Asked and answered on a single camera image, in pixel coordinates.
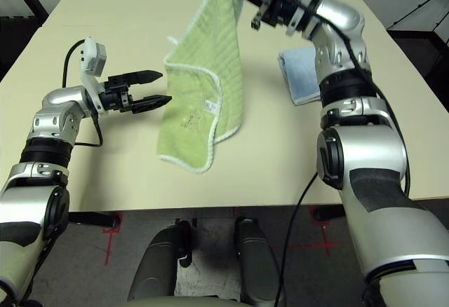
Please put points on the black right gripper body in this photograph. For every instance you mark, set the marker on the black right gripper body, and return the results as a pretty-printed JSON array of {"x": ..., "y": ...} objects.
[{"x": 284, "y": 2}]

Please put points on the dark grey right robot leg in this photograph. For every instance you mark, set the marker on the dark grey right robot leg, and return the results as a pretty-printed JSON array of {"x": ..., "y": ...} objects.
[{"x": 259, "y": 265}]

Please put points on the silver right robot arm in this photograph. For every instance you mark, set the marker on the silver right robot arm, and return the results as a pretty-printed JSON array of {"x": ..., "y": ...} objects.
[{"x": 368, "y": 167}]

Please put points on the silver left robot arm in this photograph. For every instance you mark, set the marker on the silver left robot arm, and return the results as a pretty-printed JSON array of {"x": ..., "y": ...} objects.
[{"x": 56, "y": 98}]

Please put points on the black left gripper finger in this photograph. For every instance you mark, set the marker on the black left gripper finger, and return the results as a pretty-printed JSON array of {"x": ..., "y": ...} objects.
[
  {"x": 151, "y": 103},
  {"x": 144, "y": 77}
]

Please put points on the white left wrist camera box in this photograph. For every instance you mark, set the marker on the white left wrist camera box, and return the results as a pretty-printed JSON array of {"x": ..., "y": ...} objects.
[{"x": 92, "y": 54}]

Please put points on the folded light blue towel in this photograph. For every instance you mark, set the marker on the folded light blue towel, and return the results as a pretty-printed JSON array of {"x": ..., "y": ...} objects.
[{"x": 298, "y": 75}]

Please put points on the green towel with white trim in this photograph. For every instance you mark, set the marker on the green towel with white trim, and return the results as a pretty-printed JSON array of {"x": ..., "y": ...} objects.
[{"x": 203, "y": 75}]

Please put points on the black table foot bar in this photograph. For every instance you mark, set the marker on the black table foot bar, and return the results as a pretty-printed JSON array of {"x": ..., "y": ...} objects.
[
  {"x": 94, "y": 218},
  {"x": 328, "y": 213}
]

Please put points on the grey robot torso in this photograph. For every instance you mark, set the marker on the grey robot torso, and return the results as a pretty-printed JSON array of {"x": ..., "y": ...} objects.
[{"x": 175, "y": 303}]

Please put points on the black metal frame furniture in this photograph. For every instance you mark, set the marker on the black metal frame furniture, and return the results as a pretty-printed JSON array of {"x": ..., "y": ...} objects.
[{"x": 421, "y": 47}]

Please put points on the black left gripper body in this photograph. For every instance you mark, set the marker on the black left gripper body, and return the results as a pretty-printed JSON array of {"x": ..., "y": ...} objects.
[{"x": 115, "y": 98}]

